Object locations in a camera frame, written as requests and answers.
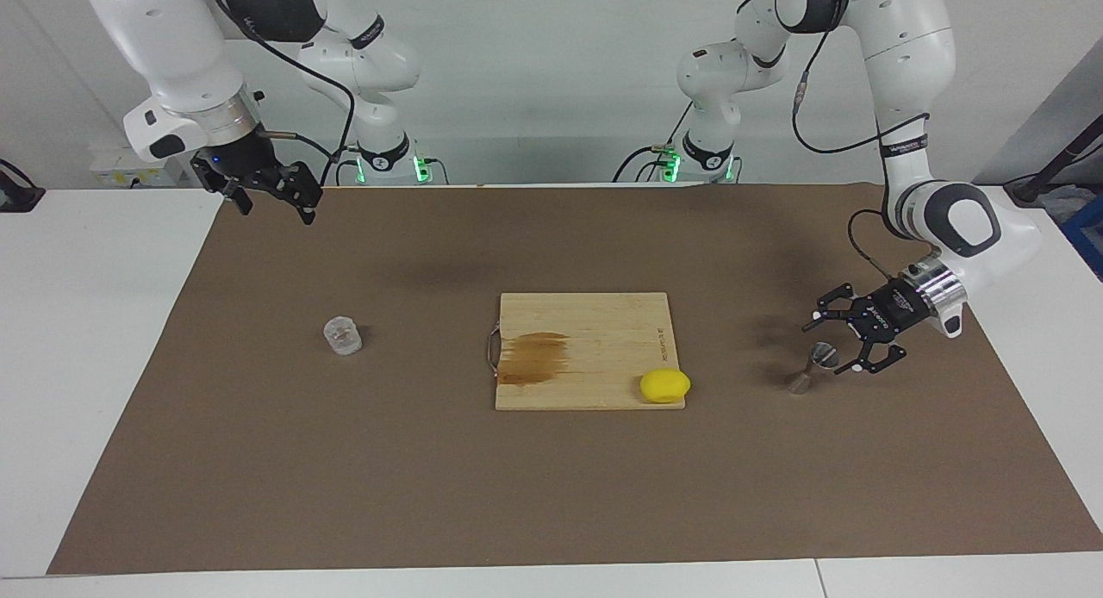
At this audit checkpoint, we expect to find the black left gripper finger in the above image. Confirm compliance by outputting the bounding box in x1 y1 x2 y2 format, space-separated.
802 281 863 334
831 338 908 377

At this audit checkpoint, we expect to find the steel double jigger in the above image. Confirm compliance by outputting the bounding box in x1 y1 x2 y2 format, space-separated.
786 341 839 396

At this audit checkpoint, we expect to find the small clear glass cup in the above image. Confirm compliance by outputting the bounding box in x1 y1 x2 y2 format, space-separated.
322 314 365 357

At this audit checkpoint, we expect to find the yellow lemon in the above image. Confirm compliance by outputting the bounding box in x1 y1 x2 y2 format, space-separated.
639 367 693 406

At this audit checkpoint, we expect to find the blue crate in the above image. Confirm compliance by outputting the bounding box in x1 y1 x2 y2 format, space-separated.
1061 191 1103 282

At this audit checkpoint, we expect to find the black clamp object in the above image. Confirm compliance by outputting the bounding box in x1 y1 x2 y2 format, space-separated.
0 158 47 214

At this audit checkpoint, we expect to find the black stand pole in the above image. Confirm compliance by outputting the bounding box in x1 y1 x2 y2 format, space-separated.
1003 114 1103 205

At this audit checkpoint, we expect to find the wooden cutting board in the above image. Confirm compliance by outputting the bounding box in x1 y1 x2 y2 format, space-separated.
486 291 689 413

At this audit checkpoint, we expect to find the brown table mat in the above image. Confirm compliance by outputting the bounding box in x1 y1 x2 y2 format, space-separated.
47 181 1103 576

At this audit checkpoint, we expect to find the black base cable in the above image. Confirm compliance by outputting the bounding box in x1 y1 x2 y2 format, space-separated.
613 102 692 184
320 145 359 188

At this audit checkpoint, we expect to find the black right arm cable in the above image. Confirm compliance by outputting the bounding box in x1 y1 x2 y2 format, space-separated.
204 0 357 165

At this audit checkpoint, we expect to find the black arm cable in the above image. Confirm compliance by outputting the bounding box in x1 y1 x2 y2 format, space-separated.
790 0 932 282
204 0 357 165

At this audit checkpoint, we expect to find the white wall power strip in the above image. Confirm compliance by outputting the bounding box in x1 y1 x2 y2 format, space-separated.
90 148 196 190

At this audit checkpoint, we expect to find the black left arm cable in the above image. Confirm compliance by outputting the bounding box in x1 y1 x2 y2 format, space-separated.
790 0 932 282

